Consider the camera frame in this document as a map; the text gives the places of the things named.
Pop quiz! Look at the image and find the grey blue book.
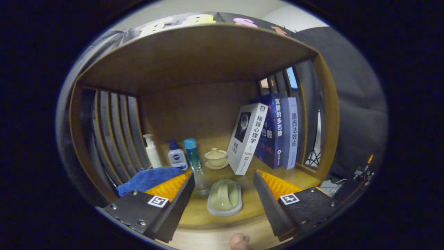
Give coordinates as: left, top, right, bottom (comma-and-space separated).
282, 97, 299, 170

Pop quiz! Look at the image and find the pale green scrub brush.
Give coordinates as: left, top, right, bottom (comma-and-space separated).
207, 179, 242, 217

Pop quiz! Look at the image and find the wooden cabinet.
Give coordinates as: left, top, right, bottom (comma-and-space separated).
69, 24, 340, 231

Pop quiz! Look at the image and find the white pump bottle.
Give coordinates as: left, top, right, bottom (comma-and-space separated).
143, 134, 163, 169

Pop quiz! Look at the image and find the dark blue book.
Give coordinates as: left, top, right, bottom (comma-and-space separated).
257, 93, 284, 170

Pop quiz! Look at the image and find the white bottle blue cap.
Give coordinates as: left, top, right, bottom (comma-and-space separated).
168, 140, 188, 170

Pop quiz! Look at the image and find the blue folded towel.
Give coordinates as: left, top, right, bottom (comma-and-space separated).
117, 167, 184, 197

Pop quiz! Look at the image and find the black light stand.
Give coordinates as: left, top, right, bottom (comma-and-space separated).
307, 111, 321, 167

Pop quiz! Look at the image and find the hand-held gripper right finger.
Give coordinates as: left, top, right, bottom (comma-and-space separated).
253, 169, 350, 243

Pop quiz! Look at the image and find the clear blue bottle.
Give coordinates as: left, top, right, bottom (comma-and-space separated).
183, 138, 202, 172

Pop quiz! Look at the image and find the white book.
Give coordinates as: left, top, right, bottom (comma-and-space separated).
227, 102, 268, 175

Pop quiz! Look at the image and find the orange black gadget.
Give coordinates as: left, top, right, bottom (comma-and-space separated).
354, 155, 375, 181

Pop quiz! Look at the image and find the beige lidded teacup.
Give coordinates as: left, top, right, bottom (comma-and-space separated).
204, 148, 229, 170

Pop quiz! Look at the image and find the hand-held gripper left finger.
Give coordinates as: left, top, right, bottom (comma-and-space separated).
95, 172, 196, 243

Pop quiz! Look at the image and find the black backdrop cloth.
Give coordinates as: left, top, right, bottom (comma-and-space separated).
57, 12, 388, 181

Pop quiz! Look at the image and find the wooden countertop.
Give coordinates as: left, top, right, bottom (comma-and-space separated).
104, 153, 323, 231

